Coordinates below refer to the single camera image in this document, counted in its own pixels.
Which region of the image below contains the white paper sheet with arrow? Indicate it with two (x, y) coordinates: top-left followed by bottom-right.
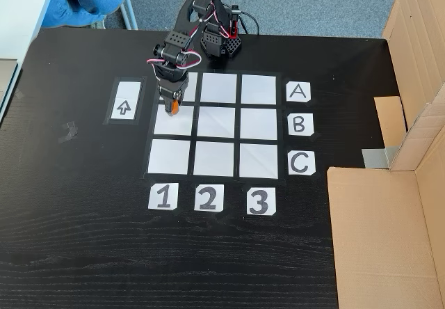
(110, 81), (142, 120)

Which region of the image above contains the black and red clamp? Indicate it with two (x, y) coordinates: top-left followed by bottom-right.
(227, 4), (243, 40)

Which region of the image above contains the paper label number 1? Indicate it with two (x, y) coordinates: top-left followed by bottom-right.
(148, 182), (179, 211)

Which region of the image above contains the paper label number 2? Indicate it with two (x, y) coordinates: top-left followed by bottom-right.
(193, 184), (225, 212)

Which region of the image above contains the paper label letter A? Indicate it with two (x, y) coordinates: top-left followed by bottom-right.
(286, 81), (312, 104)

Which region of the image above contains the paper label letter B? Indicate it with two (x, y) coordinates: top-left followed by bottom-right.
(287, 113), (315, 136)

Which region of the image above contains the paper label number 3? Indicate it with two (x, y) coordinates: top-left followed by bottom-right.
(246, 187), (277, 216)

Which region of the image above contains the paper label letter C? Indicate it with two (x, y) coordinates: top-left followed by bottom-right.
(287, 150), (316, 176)

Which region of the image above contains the grey flat panel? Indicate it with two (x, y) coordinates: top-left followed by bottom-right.
(0, 58), (19, 116)

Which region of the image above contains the white side table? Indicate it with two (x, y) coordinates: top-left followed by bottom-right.
(0, 0), (65, 125)

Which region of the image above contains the brown cardboard screen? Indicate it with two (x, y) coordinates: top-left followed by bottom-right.
(326, 0), (445, 309)

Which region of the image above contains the black tape grid frame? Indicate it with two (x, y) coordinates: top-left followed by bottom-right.
(143, 68), (286, 184)

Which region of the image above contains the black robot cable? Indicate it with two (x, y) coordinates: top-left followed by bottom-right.
(238, 11), (261, 35)

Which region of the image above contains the grey duct tape strip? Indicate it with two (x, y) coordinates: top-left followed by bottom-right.
(361, 145), (399, 170)

